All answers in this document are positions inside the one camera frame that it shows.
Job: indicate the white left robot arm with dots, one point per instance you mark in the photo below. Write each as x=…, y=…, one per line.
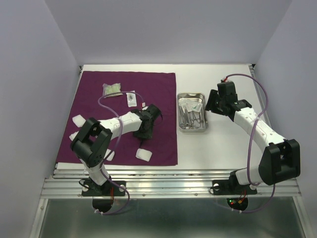
x=90, y=145

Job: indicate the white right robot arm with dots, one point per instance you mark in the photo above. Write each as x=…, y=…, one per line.
x=280, y=157

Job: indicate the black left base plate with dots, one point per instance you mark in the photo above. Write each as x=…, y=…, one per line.
x=103, y=195

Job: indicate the aluminium rail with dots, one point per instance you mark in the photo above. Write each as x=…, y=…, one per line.
x=262, y=99
x=140, y=183

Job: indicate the stainless steel tray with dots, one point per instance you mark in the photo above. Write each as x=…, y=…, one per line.
x=198, y=97

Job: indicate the steel forceps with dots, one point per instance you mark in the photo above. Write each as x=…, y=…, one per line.
x=183, y=120
x=201, y=120

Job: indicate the curved forceps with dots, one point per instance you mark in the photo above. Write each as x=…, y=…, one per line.
x=192, y=120

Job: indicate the white gauze pad far left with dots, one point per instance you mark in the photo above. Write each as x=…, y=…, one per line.
x=72, y=136

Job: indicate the purple cloth mat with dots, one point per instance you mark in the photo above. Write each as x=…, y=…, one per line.
x=154, y=88

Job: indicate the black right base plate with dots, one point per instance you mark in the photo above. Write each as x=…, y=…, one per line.
x=237, y=193

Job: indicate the aluminium right side rail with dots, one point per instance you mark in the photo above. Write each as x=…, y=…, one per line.
x=262, y=99

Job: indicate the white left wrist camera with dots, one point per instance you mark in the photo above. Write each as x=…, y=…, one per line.
x=144, y=106

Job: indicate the aluminium front rail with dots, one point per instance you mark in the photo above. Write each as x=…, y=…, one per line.
x=140, y=183

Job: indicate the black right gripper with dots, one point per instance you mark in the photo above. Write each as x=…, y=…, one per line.
x=210, y=104

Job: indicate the green white suture packet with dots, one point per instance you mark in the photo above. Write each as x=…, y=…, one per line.
x=189, y=105

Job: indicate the green gauze bag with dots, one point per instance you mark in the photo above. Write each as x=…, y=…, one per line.
x=112, y=90

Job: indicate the white gauze pad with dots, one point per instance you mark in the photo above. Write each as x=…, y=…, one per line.
x=144, y=155
x=78, y=120
x=72, y=136
x=109, y=155

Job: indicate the white gauze pad right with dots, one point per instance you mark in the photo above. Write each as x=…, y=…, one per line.
x=144, y=155

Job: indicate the white gauze pad upper left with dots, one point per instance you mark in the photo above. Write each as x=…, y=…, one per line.
x=78, y=120

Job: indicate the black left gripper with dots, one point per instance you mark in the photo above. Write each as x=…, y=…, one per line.
x=146, y=135

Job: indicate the white gauze pad middle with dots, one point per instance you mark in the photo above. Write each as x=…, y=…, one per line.
x=109, y=155

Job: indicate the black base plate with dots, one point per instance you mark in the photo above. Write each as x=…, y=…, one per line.
x=237, y=193
x=103, y=195

